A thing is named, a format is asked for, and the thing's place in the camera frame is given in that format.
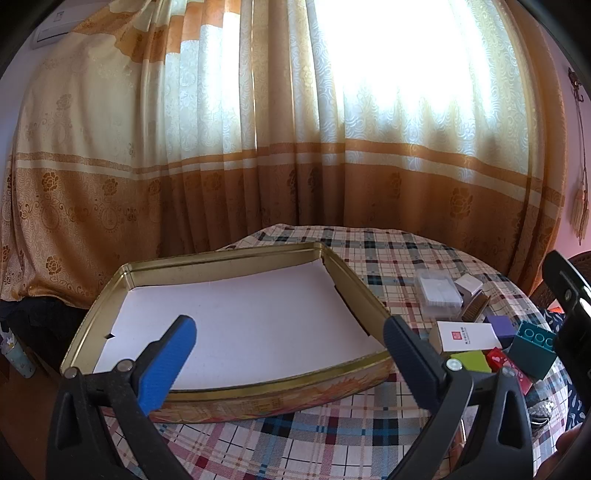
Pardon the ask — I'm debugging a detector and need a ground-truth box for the red building block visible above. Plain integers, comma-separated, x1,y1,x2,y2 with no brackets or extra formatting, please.
501,364,535,394

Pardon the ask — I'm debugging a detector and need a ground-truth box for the small white box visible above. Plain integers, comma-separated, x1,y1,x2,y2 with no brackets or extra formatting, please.
455,273,485,298

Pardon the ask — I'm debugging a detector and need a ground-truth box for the green box with ball print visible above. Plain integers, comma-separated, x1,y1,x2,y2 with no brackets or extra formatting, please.
450,350,492,374

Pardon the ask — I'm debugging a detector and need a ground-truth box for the teal building block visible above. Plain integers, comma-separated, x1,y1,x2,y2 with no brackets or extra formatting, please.
508,320,559,381

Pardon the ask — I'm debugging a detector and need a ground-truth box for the person's right hand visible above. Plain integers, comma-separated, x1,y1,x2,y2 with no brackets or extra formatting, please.
534,422,585,480

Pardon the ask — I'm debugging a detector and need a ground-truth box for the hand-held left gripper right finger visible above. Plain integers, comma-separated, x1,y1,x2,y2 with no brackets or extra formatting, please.
382,315,534,480

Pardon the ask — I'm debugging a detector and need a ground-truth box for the dark cloth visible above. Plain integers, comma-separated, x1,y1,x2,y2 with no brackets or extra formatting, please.
0,295,93,365

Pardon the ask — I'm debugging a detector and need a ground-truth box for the clear plastic box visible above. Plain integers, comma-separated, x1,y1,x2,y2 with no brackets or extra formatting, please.
414,272,464,319

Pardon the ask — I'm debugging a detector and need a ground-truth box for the brown wicker chair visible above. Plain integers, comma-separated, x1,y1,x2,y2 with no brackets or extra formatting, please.
531,251,591,315

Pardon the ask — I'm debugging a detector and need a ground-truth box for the gold metal tin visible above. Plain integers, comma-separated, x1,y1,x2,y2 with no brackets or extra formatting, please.
60,241,395,424

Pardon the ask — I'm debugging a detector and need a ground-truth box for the white air conditioner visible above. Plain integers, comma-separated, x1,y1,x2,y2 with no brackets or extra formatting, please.
30,0,88,49

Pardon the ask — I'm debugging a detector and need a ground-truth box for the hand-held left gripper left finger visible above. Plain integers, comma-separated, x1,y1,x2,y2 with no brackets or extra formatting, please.
46,315,199,480

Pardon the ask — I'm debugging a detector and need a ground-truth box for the wooden comb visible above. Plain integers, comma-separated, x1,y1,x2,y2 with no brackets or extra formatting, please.
459,293,492,322

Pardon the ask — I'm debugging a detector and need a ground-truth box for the purple block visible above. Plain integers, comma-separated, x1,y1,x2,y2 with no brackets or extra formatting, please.
484,315,518,349

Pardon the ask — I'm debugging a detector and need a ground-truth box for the white paper liner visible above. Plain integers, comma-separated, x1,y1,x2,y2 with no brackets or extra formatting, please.
92,263,386,391

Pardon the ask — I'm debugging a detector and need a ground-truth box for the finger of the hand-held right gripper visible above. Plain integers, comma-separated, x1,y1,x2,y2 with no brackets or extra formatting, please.
542,251,591,320

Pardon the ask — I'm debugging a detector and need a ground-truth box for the beige and orange curtain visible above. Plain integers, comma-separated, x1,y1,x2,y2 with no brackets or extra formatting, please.
0,0,571,315

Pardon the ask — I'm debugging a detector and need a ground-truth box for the light blue bottle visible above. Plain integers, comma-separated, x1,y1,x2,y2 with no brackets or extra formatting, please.
0,330,37,378

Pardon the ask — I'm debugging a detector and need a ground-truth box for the curtain tassel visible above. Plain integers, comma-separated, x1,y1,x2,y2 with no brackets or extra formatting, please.
567,67,591,243

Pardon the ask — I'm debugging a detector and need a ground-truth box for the white box with red label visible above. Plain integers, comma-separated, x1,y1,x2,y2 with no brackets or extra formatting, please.
428,320,502,355

